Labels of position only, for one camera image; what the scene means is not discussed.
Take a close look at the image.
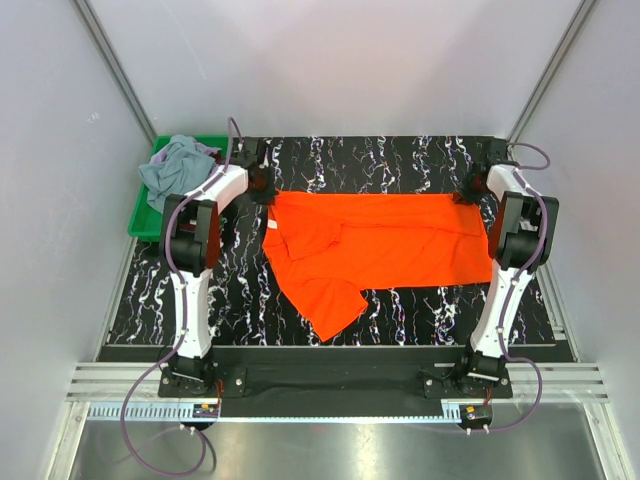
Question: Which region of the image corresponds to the dark red t shirt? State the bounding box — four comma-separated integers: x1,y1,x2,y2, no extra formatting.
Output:
209,152,226,172

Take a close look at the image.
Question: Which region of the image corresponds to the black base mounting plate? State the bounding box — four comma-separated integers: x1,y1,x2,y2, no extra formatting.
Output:
158,346,512,421

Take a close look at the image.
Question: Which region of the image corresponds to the orange t shirt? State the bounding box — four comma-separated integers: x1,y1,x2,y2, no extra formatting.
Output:
263,191,492,341

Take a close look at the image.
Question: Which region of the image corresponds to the lilac t shirt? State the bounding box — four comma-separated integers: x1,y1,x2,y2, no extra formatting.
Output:
146,136,220,178

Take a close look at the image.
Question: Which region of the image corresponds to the left aluminium corner post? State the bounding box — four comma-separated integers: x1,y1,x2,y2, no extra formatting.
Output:
70,0,157,145

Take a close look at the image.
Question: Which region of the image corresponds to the green plastic tray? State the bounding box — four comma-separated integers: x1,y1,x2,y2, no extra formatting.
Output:
128,135,228,242

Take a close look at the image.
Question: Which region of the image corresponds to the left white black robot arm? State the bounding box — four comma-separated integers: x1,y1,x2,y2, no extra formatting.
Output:
159,163,276,396

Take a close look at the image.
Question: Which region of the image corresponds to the white slotted cable duct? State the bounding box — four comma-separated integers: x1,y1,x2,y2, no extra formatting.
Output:
88,402,461,424

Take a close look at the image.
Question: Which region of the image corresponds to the aluminium corner post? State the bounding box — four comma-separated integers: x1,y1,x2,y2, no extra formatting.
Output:
70,0,157,145
508,0,599,142

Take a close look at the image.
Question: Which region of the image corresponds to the right aluminium corner post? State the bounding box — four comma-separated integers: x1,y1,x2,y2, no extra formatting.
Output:
508,0,599,142

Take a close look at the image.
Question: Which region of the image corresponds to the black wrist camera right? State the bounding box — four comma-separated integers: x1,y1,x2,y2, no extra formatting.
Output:
480,137,517,169

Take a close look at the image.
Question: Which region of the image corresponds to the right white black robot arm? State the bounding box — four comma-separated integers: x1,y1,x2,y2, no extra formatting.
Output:
452,163,559,397

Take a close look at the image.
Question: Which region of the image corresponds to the grey-blue t shirt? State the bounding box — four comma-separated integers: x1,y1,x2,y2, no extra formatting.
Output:
138,135,221,213

